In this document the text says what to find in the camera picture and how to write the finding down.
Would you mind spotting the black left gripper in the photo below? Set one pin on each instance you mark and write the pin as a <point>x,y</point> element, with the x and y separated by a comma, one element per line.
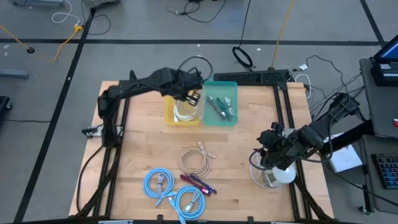
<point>188,82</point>

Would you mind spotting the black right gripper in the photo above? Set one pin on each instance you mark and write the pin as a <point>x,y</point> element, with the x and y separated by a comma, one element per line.
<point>287,146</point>

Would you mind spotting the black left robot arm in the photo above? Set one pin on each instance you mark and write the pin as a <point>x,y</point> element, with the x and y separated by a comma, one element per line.
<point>109,102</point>

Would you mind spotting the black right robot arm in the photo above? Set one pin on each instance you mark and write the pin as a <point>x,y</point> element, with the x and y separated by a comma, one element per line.
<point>314,137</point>

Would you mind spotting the teal translucent plastic bin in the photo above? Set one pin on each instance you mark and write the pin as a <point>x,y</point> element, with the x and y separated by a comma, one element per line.
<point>219,88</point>

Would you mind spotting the yellow translucent plastic bin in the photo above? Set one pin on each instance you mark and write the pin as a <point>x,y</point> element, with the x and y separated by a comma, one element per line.
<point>169,115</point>

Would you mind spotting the white box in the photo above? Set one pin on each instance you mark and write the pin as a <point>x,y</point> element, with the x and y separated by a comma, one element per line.
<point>345,160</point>

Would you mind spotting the grey cart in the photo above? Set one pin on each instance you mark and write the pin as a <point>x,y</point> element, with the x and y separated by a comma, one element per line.
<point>381,109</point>

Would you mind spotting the keyboard with coloured keys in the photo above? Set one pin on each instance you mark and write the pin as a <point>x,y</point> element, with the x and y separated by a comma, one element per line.
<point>388,171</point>

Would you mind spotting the black laptop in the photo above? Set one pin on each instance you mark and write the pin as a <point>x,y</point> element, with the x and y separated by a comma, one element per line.
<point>387,71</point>

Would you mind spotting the black round disc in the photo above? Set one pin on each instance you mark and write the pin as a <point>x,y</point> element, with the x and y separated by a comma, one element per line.
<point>30,49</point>

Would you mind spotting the grey metal foot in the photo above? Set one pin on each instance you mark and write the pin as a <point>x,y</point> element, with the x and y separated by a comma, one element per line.
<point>14,73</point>

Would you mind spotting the black aluminium table frame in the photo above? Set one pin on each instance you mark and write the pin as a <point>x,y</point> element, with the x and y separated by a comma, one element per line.
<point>280,109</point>

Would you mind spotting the black perforated metal bracket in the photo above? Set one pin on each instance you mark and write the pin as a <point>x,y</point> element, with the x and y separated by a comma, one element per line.
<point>248,75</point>

